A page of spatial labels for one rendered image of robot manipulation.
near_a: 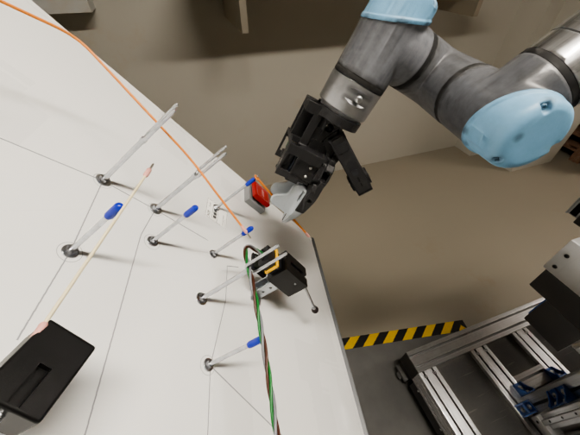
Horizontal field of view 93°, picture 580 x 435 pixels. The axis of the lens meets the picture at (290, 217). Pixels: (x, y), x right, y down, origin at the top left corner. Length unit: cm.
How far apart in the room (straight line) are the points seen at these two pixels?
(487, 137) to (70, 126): 48
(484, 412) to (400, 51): 140
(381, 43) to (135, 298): 40
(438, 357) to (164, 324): 133
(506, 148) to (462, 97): 8
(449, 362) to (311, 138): 131
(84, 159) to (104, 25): 161
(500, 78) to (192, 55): 179
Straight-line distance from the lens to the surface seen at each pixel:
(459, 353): 157
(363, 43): 39
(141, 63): 202
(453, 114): 37
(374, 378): 164
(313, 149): 43
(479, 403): 155
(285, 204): 46
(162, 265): 39
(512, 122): 33
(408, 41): 40
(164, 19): 197
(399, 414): 163
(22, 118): 43
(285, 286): 46
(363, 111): 40
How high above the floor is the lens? 153
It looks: 44 degrees down
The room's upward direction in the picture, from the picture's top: straight up
